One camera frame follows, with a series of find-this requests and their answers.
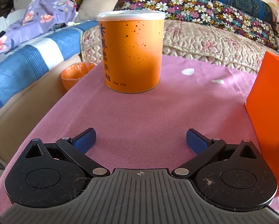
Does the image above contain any pink floral tablecloth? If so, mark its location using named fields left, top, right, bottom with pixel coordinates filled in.
left=0, top=54, right=279, bottom=215

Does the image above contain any orange speckled canister white lid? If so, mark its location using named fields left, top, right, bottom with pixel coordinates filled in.
left=96, top=10, right=165, bottom=94

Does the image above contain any tan sofa seat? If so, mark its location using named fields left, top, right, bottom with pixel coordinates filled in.
left=0, top=54, right=82, bottom=168

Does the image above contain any purple floral cloth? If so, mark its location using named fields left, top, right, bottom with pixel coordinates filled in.
left=0, top=0, right=79, bottom=60

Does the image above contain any beige quilted blanket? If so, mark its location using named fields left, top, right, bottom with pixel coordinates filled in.
left=80, top=19, right=279, bottom=75

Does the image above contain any orange waste bin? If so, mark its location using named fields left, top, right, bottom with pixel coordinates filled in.
left=61, top=62, right=96, bottom=91

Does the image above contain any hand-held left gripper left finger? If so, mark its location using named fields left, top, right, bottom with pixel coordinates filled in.
left=23, top=128, right=110, bottom=178

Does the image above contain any orange cardboard box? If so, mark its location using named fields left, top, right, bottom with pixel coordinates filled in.
left=244, top=51, right=279, bottom=196

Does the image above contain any blue striped blanket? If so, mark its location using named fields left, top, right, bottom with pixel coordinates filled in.
left=0, top=20, right=99, bottom=117

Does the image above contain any beige pillow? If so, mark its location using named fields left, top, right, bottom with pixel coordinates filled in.
left=77, top=0, right=124, bottom=22

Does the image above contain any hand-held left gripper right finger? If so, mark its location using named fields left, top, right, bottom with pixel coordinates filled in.
left=172, top=129, right=262, bottom=177

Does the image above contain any long daisy print cushion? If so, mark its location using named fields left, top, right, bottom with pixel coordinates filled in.
left=114, top=0, right=215, bottom=25

